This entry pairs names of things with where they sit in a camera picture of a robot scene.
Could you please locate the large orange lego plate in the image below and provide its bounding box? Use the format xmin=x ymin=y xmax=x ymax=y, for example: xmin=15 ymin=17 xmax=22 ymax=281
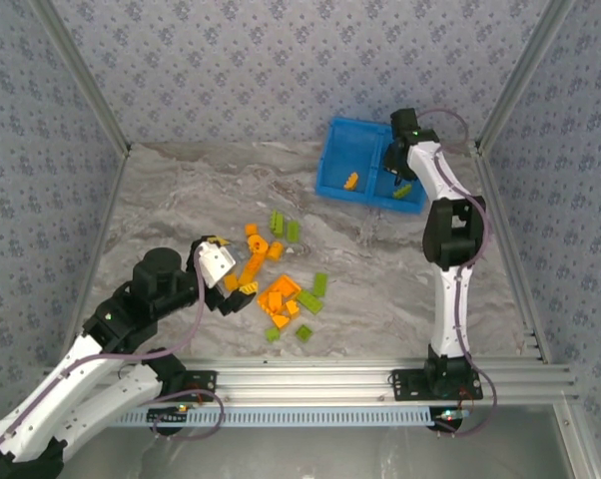
xmin=257 ymin=273 xmax=301 ymax=318

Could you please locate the blue two-compartment plastic bin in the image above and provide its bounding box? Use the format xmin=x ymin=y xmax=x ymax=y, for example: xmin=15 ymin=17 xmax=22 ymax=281
xmin=313 ymin=116 xmax=428 ymax=216

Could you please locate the small black circuit board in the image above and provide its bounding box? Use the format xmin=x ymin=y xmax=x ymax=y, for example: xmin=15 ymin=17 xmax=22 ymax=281
xmin=432 ymin=407 xmax=470 ymax=433
xmin=147 ymin=406 xmax=192 ymax=426

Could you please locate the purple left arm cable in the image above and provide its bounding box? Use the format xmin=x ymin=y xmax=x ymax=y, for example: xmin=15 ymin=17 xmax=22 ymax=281
xmin=0 ymin=246 xmax=227 ymax=463

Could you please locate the aluminium table side rail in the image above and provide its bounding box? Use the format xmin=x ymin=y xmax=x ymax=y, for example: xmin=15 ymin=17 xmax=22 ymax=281
xmin=55 ymin=147 xmax=132 ymax=370
xmin=471 ymin=142 xmax=554 ymax=365

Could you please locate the horizontal aluminium frame rail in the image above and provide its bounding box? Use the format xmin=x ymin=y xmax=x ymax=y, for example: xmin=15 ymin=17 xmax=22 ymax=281
xmin=40 ymin=356 xmax=580 ymax=406

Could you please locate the slotted light-blue cable duct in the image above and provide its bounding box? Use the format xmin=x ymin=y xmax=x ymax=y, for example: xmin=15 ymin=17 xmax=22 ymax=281
xmin=115 ymin=404 xmax=474 ymax=429

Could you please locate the aluminium corner post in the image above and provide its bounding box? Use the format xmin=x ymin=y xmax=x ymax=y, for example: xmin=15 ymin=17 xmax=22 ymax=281
xmin=473 ymin=0 xmax=580 ymax=154
xmin=28 ymin=0 xmax=133 ymax=157

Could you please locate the aluminium frame leg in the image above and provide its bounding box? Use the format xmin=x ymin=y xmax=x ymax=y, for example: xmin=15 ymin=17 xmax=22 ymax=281
xmin=552 ymin=402 xmax=601 ymax=479

